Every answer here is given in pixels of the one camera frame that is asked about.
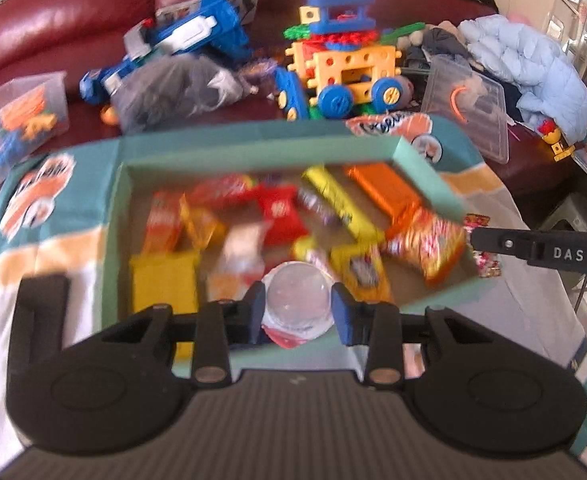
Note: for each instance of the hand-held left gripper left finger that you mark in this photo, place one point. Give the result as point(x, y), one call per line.
point(256, 312)

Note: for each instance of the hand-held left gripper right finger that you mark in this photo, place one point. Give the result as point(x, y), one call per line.
point(342, 312)

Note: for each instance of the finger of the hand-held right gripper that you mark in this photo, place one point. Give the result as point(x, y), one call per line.
point(548, 252)

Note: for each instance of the yellow packet with dark print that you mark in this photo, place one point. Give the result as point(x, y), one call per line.
point(363, 272)

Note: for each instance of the clear jelly cup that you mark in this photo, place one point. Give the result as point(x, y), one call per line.
point(296, 290)

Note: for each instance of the white orange snack packet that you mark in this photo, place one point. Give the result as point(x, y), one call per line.
point(238, 255)

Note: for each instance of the red white candy packet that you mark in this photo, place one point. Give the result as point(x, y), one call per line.
point(488, 265)

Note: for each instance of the small yellow white packet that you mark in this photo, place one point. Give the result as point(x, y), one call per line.
point(311, 252)

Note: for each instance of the plain yellow snack packet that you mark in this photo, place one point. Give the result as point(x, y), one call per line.
point(163, 285)

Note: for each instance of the gold orange candy packet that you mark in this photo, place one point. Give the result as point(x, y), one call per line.
point(201, 225)

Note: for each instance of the orange fries snack bag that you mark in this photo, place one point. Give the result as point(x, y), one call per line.
point(428, 247)

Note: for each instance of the long yellow snack packet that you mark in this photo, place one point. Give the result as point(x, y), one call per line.
point(338, 200)

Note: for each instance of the red orange snack packet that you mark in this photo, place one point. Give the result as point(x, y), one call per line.
point(221, 192)

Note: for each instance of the teal cardboard box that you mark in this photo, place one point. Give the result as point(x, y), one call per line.
point(253, 147)

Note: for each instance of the grey storage box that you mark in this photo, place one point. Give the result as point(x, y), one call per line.
point(573, 215)

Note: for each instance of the yellow red toy figure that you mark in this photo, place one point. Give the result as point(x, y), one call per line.
point(556, 140)

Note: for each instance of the small orange snack box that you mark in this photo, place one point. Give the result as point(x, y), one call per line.
point(163, 222)

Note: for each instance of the plain orange snack packet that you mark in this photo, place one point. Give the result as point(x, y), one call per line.
point(383, 190)

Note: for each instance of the clear plastic lid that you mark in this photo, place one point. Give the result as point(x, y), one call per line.
point(478, 125)

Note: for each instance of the light blue jacket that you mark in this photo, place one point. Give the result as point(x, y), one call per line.
point(523, 60)

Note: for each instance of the teal printed cloth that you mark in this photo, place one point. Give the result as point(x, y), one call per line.
point(48, 260)

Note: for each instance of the dark grey clothing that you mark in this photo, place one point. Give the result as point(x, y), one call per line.
point(443, 42)

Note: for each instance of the purple patterned pouch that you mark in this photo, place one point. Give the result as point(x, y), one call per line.
point(258, 75)

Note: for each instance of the dark clothing in plastic bag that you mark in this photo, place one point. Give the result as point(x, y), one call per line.
point(163, 92)

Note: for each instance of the yellow building block toy car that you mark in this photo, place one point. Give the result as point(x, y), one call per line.
point(353, 70)

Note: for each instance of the small orange toy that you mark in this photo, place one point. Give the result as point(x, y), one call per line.
point(109, 116)

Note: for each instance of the green toy building rod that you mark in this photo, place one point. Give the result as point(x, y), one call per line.
point(403, 31)

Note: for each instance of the blue robot toy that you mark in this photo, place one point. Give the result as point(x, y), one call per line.
point(198, 25)

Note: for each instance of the clear bin of toy blocks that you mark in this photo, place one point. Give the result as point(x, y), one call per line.
point(18, 125)

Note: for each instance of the dark red leather sofa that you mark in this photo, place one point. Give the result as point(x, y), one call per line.
point(73, 15)

